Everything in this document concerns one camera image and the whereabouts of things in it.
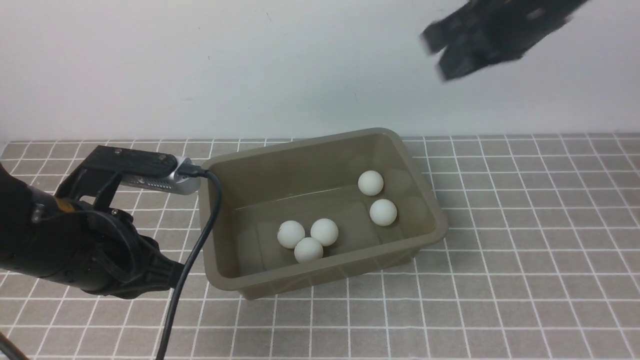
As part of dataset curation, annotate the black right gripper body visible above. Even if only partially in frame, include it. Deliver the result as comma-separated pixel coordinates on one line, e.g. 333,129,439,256
421,0,585,82

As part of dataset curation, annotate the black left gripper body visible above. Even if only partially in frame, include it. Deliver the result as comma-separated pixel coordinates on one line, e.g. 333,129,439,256
30,146,185,299

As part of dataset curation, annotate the white printed ping-pong ball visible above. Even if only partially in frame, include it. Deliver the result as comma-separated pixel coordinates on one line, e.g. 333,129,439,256
358,170,384,197
369,198,398,227

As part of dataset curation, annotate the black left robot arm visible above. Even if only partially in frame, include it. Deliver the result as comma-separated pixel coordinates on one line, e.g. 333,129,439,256
0,145,191,300

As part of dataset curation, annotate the olive plastic bin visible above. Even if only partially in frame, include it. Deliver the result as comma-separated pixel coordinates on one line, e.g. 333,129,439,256
202,127,450,300

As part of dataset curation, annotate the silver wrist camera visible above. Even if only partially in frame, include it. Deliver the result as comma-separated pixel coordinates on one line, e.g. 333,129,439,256
121,156,204,196

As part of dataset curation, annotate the black camera cable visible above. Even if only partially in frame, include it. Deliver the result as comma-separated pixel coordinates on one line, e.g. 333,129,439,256
156,167,224,360

